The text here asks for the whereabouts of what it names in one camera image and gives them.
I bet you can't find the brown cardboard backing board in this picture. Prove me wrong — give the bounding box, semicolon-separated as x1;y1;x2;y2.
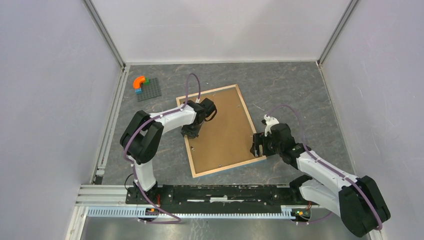
179;88;263;175

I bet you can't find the light wooden picture frame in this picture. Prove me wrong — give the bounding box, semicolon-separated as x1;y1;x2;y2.
175;84;268;179

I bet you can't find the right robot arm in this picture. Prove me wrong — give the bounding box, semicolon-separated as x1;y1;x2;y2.
250;117;391;237

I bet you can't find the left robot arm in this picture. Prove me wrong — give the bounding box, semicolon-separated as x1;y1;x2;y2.
120;98;217;204

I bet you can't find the grey building block baseplate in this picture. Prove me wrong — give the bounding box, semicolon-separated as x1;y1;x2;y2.
135;77;162;102

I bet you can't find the blue toy block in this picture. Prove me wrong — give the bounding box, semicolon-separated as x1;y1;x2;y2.
134;88;143;95

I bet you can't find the orange curved toy block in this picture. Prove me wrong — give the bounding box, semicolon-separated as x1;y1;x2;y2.
133;75;147;89

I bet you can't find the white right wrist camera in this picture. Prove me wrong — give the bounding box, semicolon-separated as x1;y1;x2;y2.
261;114;280;137

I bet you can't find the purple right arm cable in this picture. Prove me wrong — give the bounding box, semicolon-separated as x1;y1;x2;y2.
264;104;384;231

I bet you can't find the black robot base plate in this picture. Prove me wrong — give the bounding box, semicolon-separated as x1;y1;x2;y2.
125;184;316;215

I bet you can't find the aluminium rail with cable comb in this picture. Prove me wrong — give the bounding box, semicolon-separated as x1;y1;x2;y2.
76;184;318;219

